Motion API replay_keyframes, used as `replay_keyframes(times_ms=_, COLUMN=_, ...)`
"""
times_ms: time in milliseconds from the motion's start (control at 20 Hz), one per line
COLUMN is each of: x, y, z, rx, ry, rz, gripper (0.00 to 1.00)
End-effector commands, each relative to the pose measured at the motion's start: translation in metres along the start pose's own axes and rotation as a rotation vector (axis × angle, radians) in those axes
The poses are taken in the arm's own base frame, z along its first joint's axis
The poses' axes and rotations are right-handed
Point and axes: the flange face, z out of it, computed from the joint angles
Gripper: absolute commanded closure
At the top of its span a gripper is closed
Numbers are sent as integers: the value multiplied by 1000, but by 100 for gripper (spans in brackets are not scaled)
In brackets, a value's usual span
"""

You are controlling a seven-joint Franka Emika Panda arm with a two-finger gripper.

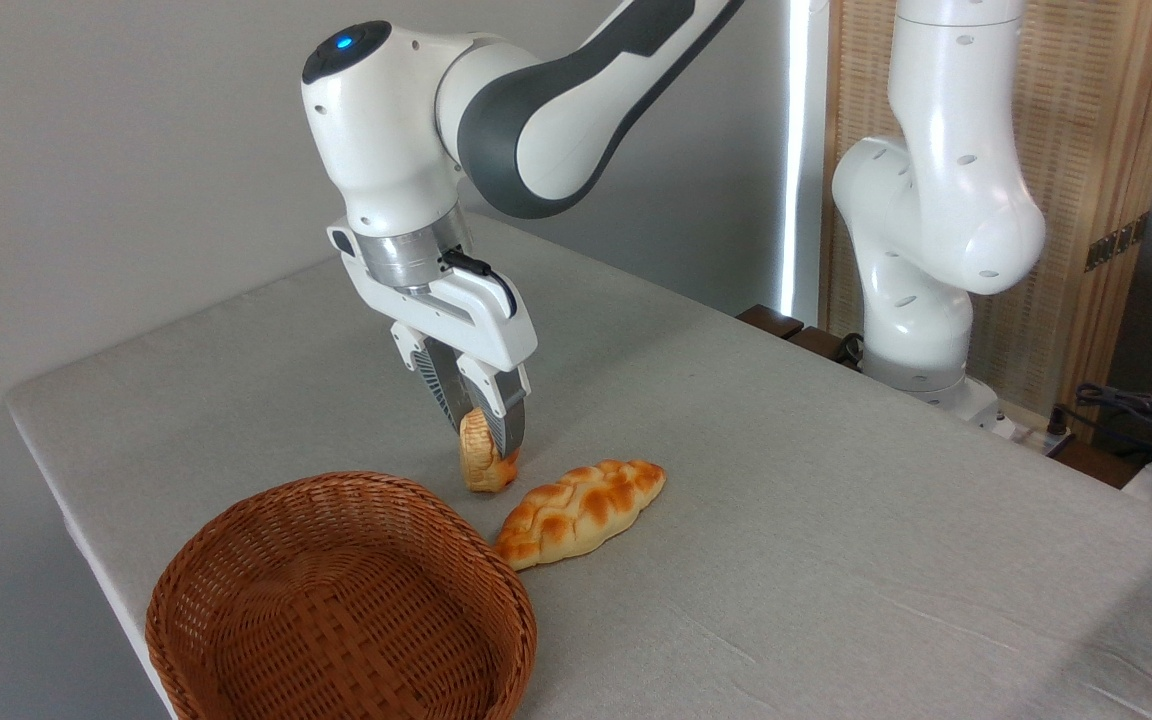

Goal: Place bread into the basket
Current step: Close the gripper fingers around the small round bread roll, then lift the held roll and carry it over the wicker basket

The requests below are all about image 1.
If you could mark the grey tablecloth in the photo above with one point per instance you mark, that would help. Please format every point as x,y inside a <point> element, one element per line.
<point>786,560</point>

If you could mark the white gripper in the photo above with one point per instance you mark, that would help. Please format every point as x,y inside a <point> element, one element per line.
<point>466,315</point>

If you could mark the wooden slatted screen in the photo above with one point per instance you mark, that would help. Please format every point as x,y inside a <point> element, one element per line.
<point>1086,100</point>

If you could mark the long braided bread loaf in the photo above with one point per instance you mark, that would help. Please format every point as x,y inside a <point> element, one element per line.
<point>581,510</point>

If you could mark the small golden bread roll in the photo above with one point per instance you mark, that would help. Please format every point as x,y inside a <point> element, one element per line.
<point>481,460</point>

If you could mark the brown wicker basket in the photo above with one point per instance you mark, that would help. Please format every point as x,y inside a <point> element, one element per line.
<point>336,610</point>

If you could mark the dark wooden block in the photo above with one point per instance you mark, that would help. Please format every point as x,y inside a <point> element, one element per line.
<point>786,328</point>

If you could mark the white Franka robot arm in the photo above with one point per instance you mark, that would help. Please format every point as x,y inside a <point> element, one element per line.
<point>936,200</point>

